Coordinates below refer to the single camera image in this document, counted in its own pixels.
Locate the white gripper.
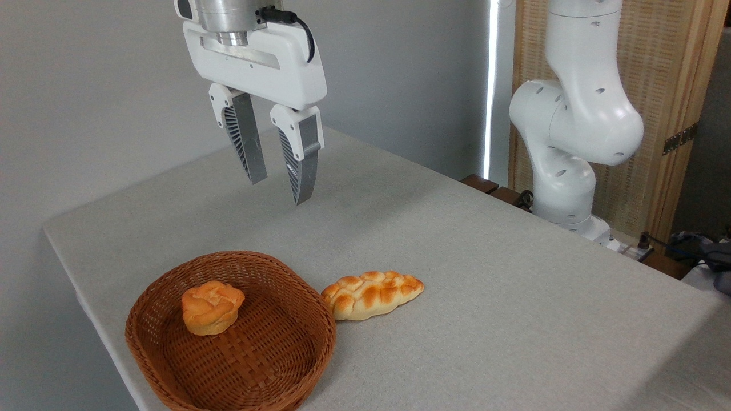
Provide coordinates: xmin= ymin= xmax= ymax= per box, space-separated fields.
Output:
xmin=183 ymin=21 xmax=328 ymax=206

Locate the long braided bread loaf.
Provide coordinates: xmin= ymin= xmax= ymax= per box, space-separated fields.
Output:
xmin=320 ymin=271 xmax=425 ymax=321

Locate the round golden bread bun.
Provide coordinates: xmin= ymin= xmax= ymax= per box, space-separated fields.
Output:
xmin=182 ymin=280 xmax=246 ymax=336

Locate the brown wicker basket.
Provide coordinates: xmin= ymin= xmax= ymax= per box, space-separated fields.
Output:
xmin=124 ymin=251 xmax=337 ymax=411

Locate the dark wooden slat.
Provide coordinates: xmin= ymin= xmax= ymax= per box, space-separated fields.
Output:
xmin=460 ymin=174 xmax=499 ymax=195
xmin=490 ymin=187 xmax=525 ymax=208
xmin=641 ymin=251 xmax=693 ymax=281

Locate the grey tablecloth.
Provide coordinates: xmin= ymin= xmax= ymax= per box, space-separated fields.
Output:
xmin=43 ymin=126 xmax=731 ymax=411

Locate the white power strip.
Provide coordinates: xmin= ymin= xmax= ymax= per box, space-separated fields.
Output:
xmin=605 ymin=240 xmax=655 ymax=263

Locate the wooden rattan folding screen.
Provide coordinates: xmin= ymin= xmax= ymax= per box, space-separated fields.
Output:
xmin=508 ymin=0 xmax=731 ymax=246

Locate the metal screen hinge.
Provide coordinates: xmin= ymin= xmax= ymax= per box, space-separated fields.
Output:
xmin=662 ymin=123 xmax=698 ymax=156

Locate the grey blue bag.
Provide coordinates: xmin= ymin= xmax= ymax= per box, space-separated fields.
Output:
xmin=665 ymin=230 xmax=731 ymax=296

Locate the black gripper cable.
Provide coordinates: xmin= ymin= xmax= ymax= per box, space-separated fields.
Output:
xmin=258 ymin=6 xmax=316 ymax=63

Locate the black power cable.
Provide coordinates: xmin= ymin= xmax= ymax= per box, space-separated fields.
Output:
xmin=637 ymin=231 xmax=709 ymax=269

